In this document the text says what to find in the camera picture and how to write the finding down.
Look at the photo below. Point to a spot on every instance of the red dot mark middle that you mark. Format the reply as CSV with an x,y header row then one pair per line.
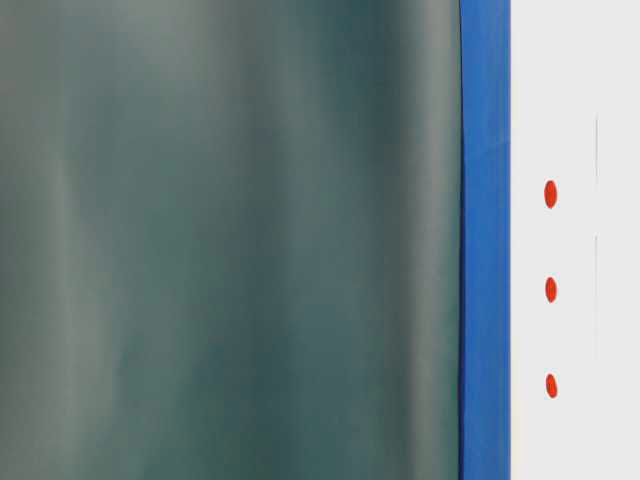
x,y
550,289

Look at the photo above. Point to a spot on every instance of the red dot mark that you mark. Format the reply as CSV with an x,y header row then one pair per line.
x,y
551,385
550,289
550,194

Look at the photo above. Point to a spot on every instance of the white foam board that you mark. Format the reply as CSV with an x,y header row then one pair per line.
x,y
575,120

